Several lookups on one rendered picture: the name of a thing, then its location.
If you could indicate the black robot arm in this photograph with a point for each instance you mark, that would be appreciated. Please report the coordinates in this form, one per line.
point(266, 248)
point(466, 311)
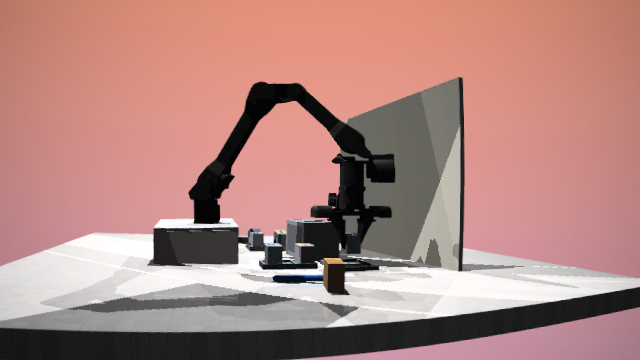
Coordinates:
point(262, 98)

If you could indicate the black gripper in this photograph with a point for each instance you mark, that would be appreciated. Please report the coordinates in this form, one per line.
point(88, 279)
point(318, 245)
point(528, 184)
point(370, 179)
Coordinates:
point(351, 197)

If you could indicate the brown rectangular block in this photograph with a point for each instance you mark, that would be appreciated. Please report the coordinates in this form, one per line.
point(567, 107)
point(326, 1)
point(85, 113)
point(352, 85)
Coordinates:
point(334, 271)

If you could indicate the dark grey flat panel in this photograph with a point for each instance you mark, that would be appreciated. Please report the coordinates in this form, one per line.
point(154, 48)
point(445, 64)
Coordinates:
point(425, 132)

